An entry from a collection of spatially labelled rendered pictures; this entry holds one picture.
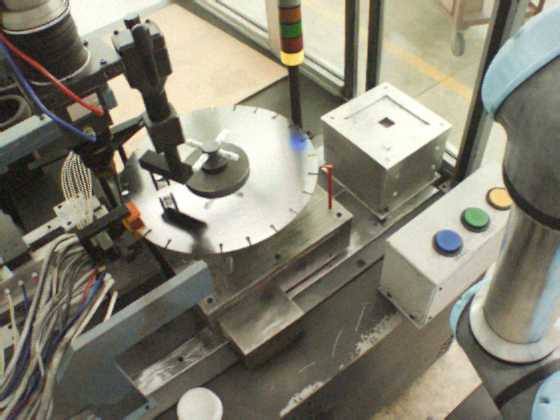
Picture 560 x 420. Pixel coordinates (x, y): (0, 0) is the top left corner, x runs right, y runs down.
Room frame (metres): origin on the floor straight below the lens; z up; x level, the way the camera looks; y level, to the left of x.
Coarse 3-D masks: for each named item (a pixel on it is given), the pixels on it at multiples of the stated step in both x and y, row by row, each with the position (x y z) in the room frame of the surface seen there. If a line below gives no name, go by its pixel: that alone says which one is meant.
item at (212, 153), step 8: (224, 136) 0.61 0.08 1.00; (192, 144) 0.60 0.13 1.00; (200, 144) 0.60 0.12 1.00; (208, 144) 0.59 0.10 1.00; (216, 144) 0.59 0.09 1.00; (208, 152) 0.57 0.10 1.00; (216, 152) 0.57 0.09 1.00; (224, 152) 0.57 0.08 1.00; (200, 160) 0.56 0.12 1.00; (208, 160) 0.57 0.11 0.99; (216, 160) 0.57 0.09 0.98; (192, 168) 0.55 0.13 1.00; (200, 168) 0.55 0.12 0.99
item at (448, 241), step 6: (438, 234) 0.44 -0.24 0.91; (444, 234) 0.44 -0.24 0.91; (450, 234) 0.44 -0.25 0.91; (456, 234) 0.44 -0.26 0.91; (438, 240) 0.43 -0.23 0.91; (444, 240) 0.43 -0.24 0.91; (450, 240) 0.43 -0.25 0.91; (456, 240) 0.43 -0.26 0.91; (438, 246) 0.42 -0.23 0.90; (444, 246) 0.42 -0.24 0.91; (450, 246) 0.42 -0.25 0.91; (456, 246) 0.41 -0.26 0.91; (444, 252) 0.41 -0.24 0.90; (450, 252) 0.41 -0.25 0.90
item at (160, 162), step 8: (152, 152) 0.56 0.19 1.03; (168, 152) 0.51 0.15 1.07; (176, 152) 0.52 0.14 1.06; (144, 160) 0.55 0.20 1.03; (152, 160) 0.54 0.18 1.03; (160, 160) 0.54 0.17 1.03; (168, 160) 0.52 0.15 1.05; (176, 160) 0.52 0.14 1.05; (144, 168) 0.55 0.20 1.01; (152, 168) 0.54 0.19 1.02; (160, 168) 0.53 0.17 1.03; (168, 168) 0.52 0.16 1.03; (176, 168) 0.52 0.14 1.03; (184, 168) 0.52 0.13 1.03; (152, 176) 0.54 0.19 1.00; (160, 176) 0.53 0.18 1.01; (168, 176) 0.52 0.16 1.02; (176, 176) 0.51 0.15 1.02; (184, 176) 0.51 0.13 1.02; (168, 184) 0.54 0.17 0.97; (184, 184) 0.50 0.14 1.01
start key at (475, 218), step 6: (468, 210) 0.48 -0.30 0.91; (474, 210) 0.48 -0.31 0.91; (480, 210) 0.48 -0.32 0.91; (468, 216) 0.47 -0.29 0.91; (474, 216) 0.47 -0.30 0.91; (480, 216) 0.47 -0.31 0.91; (486, 216) 0.46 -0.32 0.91; (468, 222) 0.46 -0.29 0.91; (474, 222) 0.45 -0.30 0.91; (480, 222) 0.45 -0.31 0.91; (486, 222) 0.45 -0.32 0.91; (474, 228) 0.45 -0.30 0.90; (480, 228) 0.45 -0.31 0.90
